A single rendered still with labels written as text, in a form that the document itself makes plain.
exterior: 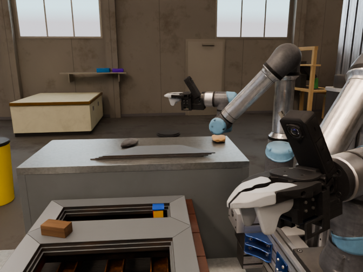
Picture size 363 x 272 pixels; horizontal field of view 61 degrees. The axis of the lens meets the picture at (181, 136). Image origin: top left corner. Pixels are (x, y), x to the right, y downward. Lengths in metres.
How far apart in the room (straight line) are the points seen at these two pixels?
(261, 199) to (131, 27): 8.73
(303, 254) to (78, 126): 6.40
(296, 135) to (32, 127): 7.08
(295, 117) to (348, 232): 0.27
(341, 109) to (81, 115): 6.55
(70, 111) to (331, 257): 6.52
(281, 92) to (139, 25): 7.80
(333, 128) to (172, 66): 8.39
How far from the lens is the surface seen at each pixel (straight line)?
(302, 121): 0.44
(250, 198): 0.39
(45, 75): 9.41
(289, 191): 0.40
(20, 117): 7.43
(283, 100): 1.43
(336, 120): 0.75
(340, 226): 0.64
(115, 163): 1.79
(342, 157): 0.54
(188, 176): 1.79
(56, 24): 9.31
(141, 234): 1.45
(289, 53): 1.31
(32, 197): 1.95
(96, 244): 1.45
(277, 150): 1.32
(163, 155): 1.84
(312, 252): 1.10
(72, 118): 7.12
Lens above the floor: 1.62
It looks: 14 degrees down
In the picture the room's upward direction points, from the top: straight up
